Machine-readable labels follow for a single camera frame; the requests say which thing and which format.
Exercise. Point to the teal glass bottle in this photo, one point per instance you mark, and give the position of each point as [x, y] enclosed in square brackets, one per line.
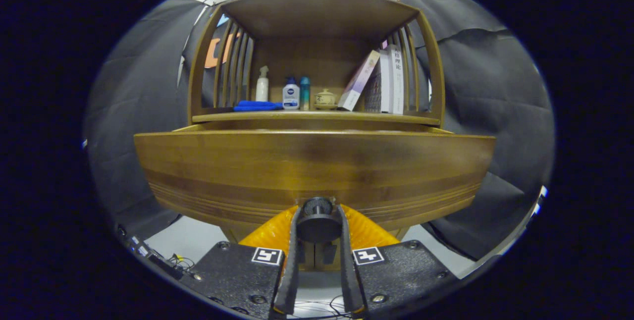
[304, 93]

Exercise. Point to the wooden drawer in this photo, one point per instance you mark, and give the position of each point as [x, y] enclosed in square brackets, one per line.
[297, 161]

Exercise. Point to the white lotion bottle blue cap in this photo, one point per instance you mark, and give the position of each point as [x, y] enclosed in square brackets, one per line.
[290, 96]

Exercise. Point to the purple white book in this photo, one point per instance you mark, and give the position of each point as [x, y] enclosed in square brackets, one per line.
[359, 82]

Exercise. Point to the wooden countertop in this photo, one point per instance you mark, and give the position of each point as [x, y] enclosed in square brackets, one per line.
[317, 116]

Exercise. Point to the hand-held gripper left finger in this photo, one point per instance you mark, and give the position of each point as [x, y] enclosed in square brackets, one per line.
[237, 275]

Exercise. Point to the dark patterned book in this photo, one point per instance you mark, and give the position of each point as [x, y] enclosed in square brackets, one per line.
[372, 94]

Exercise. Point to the black round drawer knob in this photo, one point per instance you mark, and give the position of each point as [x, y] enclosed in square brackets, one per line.
[317, 223]

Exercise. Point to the plain white book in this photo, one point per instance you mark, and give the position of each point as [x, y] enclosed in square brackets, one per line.
[385, 84]

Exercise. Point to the white book black lettering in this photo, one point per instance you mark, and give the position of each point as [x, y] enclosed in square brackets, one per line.
[397, 80]

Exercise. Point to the beige lidded teacup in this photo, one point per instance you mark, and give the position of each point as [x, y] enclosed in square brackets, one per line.
[325, 98]

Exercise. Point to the wooden cabinet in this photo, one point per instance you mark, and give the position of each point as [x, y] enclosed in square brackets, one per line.
[322, 13]

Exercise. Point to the black backdrop cloth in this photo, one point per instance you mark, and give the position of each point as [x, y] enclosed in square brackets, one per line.
[495, 112]

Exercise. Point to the white spray bottle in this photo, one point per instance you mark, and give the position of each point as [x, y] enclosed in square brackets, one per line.
[262, 87]

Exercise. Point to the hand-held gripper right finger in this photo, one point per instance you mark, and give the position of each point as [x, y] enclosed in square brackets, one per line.
[401, 275]

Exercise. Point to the blue folded cloth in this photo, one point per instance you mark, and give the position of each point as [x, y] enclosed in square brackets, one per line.
[257, 106]

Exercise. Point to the wooden cabinet door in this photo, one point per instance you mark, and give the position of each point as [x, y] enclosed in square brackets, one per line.
[310, 255]
[319, 255]

